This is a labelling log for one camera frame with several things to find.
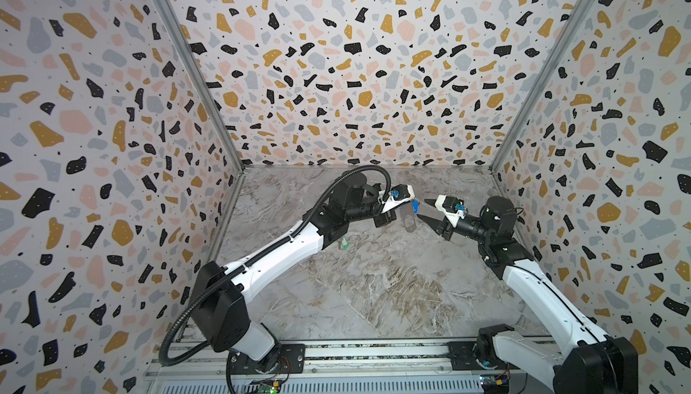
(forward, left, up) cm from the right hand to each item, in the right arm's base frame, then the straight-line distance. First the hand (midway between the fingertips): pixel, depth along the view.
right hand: (425, 203), depth 73 cm
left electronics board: (-40, +41, -28) cm, 64 cm away
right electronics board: (-38, -19, -30) cm, 52 cm away
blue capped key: (-1, +3, 0) cm, 3 cm away
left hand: (0, +4, +4) cm, 6 cm away
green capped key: (+3, +24, -29) cm, 37 cm away
